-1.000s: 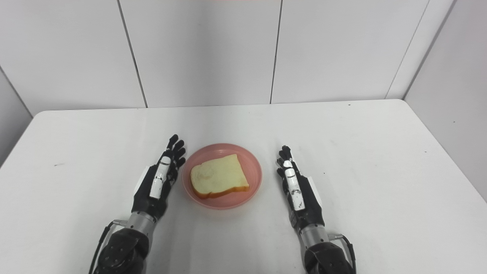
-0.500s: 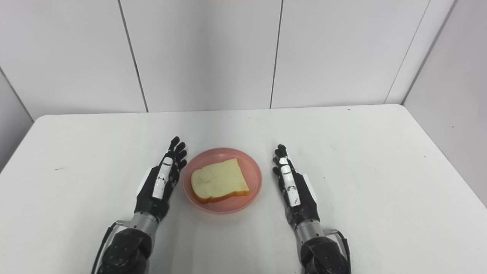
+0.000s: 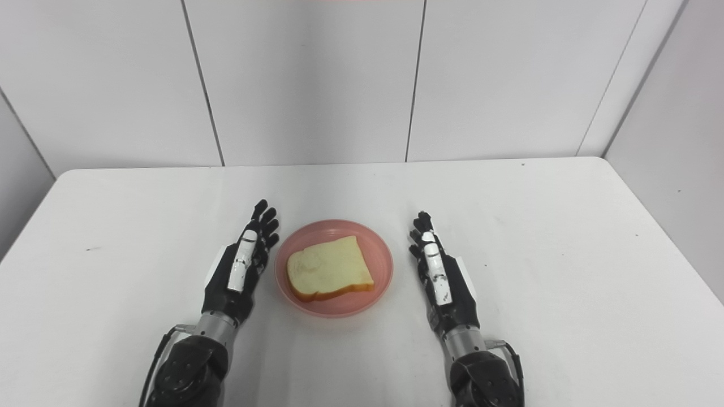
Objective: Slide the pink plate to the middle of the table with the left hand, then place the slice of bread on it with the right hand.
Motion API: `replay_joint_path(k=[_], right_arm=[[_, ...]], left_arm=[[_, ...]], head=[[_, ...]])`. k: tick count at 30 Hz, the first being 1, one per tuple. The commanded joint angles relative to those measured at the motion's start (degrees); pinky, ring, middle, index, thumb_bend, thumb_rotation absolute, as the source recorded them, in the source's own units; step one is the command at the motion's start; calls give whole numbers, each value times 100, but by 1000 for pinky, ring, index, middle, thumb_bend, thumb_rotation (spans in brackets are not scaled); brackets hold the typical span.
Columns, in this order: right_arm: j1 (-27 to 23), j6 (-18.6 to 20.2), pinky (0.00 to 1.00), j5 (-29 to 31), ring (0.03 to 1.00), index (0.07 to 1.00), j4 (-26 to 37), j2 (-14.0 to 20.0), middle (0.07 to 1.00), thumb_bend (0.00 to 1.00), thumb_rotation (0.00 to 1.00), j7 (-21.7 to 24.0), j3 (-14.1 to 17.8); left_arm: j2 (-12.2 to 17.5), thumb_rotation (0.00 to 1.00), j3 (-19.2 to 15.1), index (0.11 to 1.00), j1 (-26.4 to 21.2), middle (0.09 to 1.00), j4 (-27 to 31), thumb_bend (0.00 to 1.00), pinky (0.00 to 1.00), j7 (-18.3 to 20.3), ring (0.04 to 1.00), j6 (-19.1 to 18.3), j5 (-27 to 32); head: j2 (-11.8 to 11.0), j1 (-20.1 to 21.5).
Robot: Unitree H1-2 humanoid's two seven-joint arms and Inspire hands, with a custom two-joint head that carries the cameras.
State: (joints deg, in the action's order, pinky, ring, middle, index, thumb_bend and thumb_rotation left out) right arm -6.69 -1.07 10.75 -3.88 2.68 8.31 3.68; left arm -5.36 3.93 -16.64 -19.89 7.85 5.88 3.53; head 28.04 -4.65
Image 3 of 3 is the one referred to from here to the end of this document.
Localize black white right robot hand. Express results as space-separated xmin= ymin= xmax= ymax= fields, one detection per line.
xmin=408 ymin=211 xmax=481 ymax=340

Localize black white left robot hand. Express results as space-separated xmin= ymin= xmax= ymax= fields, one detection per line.
xmin=201 ymin=199 xmax=281 ymax=326

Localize slice of white bread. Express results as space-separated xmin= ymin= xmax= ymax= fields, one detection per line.
xmin=286 ymin=235 xmax=375 ymax=302

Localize pink round plate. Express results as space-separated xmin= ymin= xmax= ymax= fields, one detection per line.
xmin=274 ymin=219 xmax=394 ymax=318

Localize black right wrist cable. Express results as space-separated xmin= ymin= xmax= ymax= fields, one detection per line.
xmin=485 ymin=339 xmax=525 ymax=407

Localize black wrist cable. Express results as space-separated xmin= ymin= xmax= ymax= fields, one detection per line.
xmin=139 ymin=324 xmax=196 ymax=407
xmin=485 ymin=339 xmax=525 ymax=407

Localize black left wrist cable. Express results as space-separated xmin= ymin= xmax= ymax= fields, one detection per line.
xmin=139 ymin=324 xmax=196 ymax=407

